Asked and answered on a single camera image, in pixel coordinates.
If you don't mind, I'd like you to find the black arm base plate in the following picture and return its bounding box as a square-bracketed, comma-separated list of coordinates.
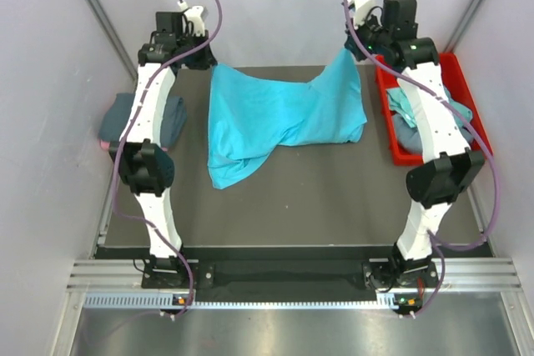
[142, 258, 437, 302]

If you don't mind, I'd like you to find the bright blue t shirt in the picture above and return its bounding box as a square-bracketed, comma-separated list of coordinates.
[207, 49, 367, 189]

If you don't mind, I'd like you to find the grey slotted cable duct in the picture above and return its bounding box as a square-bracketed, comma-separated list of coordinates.
[83, 293, 418, 311]

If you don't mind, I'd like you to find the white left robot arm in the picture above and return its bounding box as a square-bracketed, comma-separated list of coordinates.
[109, 6, 216, 288]

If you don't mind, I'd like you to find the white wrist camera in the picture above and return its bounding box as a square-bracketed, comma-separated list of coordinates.
[177, 1, 207, 38]
[348, 0, 376, 28]

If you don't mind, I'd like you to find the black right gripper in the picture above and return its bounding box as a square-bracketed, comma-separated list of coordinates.
[344, 9, 390, 63]

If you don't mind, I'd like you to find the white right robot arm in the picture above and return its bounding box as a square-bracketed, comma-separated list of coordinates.
[344, 0, 485, 290]

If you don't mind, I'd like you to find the red plastic bin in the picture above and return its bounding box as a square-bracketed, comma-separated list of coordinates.
[375, 53, 491, 166]

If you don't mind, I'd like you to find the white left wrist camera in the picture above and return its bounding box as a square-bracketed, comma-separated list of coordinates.
[177, 1, 207, 38]

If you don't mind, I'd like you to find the grey-blue t shirt in bin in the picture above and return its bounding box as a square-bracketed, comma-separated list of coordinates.
[393, 115, 474, 155]

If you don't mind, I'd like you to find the aluminium frame rail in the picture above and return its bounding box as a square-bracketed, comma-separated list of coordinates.
[67, 258, 522, 293]

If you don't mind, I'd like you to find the turquoise t shirt in bin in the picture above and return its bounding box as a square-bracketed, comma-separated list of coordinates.
[386, 87, 473, 130]

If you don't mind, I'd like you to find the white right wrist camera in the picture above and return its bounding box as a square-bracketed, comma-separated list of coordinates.
[348, 0, 376, 28]

